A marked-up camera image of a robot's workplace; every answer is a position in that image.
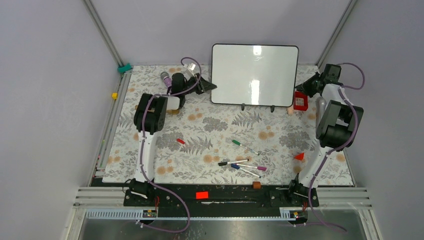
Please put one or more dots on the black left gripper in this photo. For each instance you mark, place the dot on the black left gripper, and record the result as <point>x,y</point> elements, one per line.
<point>202,85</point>

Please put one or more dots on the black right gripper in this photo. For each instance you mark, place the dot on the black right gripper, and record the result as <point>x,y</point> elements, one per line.
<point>304,87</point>

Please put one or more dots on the white whiteboard black frame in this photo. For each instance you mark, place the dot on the white whiteboard black frame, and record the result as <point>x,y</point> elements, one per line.
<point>253,75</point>

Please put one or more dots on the red marker cap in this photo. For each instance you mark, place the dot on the red marker cap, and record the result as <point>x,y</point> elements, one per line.
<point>180,141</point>

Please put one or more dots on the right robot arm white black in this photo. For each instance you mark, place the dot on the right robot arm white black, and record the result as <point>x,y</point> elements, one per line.
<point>338,123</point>

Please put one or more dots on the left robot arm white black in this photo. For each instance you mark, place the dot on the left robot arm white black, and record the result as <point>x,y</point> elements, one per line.
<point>149,120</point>

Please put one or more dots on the green cap whiteboard marker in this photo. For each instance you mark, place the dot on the green cap whiteboard marker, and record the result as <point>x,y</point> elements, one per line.
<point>245,147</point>

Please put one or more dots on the black cap whiteboard marker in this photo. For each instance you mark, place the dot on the black cap whiteboard marker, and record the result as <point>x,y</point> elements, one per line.
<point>224,163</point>

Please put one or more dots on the blue cap whiteboard marker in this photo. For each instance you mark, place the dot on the blue cap whiteboard marker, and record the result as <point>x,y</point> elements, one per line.
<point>235,166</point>

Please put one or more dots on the pink cap whiteboard marker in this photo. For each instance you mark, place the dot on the pink cap whiteboard marker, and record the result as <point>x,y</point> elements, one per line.
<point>261,168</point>

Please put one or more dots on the red small box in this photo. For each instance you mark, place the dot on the red small box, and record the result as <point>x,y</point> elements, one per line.
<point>300,102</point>

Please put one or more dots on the silver toy microphone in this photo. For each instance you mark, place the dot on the silver toy microphone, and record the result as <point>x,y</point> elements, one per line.
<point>321,105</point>

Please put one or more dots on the purple glitter toy microphone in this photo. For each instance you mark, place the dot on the purple glitter toy microphone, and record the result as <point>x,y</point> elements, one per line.
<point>165,77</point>

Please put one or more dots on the gold toy microphone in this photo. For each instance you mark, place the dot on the gold toy microphone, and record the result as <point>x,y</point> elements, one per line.
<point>169,112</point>

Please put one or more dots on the orange red cone piece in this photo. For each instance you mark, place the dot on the orange red cone piece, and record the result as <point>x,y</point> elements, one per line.
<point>300,157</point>

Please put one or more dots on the teal corner clip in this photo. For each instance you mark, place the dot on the teal corner clip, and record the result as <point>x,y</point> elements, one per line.
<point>123,69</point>

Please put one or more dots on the yellow small cube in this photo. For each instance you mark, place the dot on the yellow small cube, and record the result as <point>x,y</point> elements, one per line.
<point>114,95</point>

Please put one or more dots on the red tape patch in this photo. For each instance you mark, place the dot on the red tape patch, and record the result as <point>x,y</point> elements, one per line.
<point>201,195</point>

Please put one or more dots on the brown small block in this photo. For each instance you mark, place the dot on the brown small block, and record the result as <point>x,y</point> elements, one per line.
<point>256,185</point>

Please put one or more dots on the right aluminium frame post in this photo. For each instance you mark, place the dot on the right aluminium frame post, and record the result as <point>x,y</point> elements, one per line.
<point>336,32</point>

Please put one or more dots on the aluminium frame post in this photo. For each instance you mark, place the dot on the aluminium frame post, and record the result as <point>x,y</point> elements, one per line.
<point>336,32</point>
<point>93,13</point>

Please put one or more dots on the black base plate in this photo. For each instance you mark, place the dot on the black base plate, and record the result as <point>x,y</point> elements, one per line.
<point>222,198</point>

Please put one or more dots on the left aluminium frame post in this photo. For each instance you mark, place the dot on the left aluminium frame post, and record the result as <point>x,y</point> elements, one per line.
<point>93,13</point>

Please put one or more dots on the slotted cable duct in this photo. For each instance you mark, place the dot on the slotted cable duct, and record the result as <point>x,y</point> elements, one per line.
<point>149,214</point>

